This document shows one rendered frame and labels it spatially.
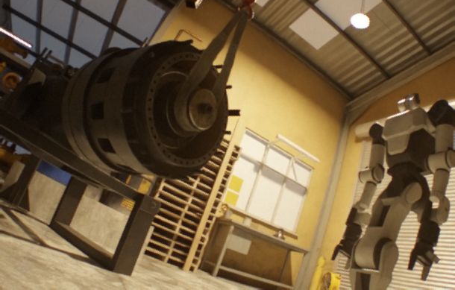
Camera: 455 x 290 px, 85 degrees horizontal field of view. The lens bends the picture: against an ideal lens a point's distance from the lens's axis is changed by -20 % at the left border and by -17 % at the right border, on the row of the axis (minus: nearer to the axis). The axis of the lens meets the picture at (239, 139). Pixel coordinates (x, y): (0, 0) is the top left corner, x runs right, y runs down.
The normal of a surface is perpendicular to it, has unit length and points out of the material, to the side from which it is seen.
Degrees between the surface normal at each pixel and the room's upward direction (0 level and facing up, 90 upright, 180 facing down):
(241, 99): 90
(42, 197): 90
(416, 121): 85
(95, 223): 90
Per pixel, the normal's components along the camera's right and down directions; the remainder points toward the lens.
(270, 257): 0.50, -0.18
